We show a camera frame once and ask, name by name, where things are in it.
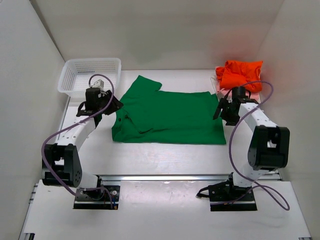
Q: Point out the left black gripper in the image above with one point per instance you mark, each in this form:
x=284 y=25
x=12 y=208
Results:
x=116 y=104

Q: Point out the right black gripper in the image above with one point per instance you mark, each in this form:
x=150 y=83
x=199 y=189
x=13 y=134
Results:
x=223 y=104

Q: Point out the green t shirt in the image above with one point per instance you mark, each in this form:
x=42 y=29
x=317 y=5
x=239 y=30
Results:
x=151 y=115

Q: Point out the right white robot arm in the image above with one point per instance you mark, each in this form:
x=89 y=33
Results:
x=268 y=149

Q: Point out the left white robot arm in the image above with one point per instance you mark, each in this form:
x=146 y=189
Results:
x=61 y=165

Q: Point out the orange folded t shirt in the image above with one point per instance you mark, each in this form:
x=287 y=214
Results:
x=237 y=73

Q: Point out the white plastic basket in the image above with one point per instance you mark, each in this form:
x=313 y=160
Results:
x=75 y=75

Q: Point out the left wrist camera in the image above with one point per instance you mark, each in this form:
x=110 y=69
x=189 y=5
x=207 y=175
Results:
x=98 y=84

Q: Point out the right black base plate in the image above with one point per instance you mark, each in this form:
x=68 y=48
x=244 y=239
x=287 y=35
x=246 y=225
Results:
x=226 y=198

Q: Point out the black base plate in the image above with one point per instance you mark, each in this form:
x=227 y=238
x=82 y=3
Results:
x=99 y=199
x=226 y=198

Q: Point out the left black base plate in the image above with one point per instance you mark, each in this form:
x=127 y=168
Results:
x=99 y=199

